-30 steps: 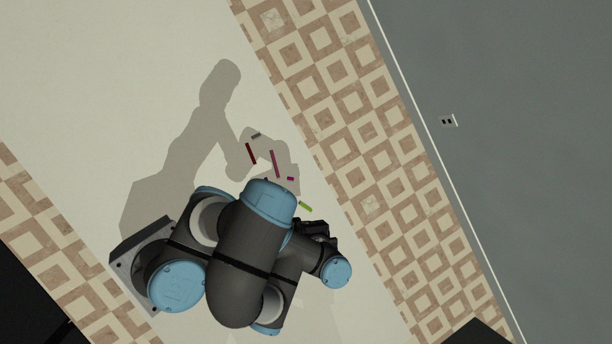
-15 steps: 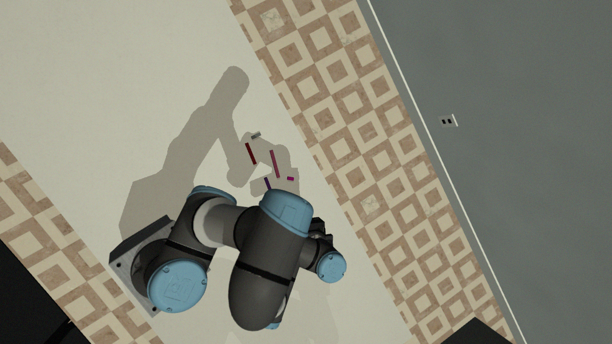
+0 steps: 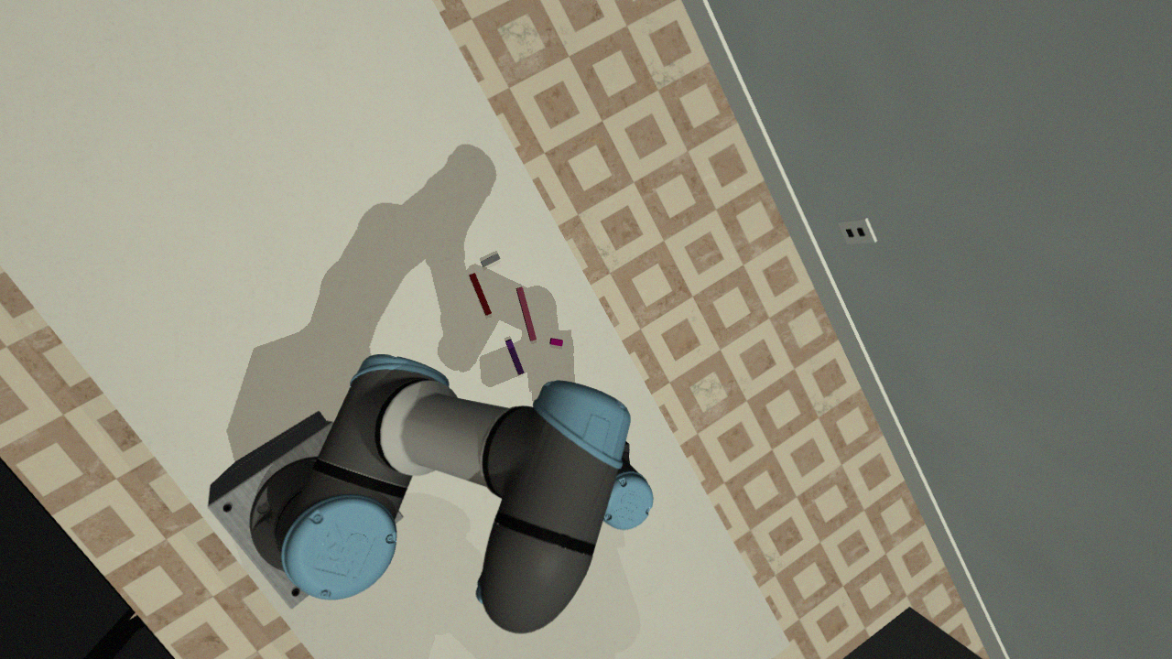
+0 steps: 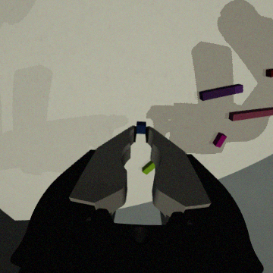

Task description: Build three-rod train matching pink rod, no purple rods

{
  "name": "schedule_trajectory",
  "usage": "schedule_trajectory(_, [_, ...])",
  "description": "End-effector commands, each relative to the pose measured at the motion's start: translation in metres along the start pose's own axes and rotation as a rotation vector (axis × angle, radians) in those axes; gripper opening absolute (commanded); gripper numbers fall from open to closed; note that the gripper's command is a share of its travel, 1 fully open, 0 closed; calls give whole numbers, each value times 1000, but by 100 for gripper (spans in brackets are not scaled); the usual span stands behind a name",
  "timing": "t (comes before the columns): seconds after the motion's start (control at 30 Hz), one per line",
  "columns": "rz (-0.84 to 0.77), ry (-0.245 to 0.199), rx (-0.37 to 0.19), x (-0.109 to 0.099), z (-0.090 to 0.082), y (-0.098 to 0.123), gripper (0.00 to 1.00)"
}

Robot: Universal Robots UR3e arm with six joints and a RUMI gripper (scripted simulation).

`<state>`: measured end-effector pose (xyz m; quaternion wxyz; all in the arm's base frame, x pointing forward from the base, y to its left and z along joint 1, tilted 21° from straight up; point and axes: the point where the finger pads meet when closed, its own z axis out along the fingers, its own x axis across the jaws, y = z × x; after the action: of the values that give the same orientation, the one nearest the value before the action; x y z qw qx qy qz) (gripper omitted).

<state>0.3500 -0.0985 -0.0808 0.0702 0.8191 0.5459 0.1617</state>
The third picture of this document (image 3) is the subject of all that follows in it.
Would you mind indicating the dark purple rod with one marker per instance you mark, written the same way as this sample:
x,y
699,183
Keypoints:
x,y
514,356

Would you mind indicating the pink rod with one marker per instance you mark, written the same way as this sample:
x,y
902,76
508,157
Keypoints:
x,y
526,314

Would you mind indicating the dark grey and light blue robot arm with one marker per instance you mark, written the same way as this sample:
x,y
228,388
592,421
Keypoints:
x,y
558,464

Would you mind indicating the dark red rod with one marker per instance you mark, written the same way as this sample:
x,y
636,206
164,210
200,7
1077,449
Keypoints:
x,y
480,294

